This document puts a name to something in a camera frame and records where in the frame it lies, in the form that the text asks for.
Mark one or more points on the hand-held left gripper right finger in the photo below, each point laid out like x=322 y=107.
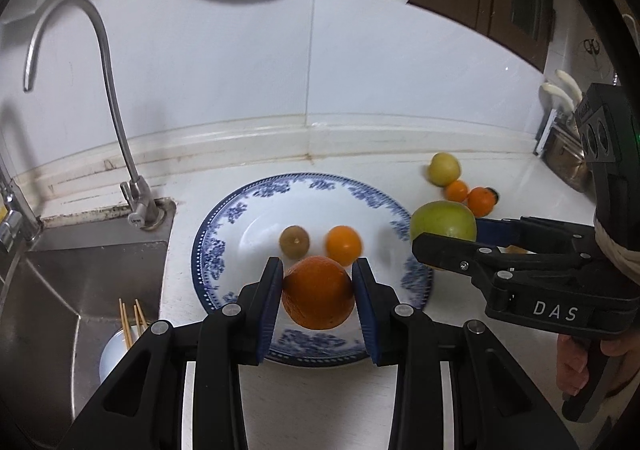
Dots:
x=367 y=317

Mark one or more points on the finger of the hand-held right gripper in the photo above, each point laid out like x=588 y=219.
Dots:
x=450 y=252
x=500 y=231

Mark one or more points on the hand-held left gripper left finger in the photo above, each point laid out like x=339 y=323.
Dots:
x=267 y=315

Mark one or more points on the large green apple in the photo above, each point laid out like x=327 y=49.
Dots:
x=445 y=220

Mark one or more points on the large orange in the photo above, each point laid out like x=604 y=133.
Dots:
x=317 y=292

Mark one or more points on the blue patterned white plate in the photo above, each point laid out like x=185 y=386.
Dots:
x=240 y=235

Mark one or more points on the person's right hand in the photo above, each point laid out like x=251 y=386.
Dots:
x=572 y=367

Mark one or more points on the small orange tangerine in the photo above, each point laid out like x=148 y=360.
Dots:
x=343 y=245
x=456 y=191
x=481 y=201

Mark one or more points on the brown kiwi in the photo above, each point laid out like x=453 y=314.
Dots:
x=295 y=241

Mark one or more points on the yellow-green round fruit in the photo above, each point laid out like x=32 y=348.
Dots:
x=443 y=169

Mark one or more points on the metal knife rack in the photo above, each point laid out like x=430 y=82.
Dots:
x=562 y=150

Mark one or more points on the wooden chopstick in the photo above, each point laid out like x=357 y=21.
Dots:
x=143 y=319
x=138 y=320
x=126 y=325

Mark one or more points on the white bowl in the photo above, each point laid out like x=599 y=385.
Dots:
x=112 y=355

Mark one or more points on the stainless steel sink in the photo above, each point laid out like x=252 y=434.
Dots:
x=60 y=290

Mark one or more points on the short steel tap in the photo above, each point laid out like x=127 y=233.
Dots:
x=12 y=225

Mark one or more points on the tall curved steel faucet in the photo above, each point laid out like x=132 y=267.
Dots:
x=107 y=80

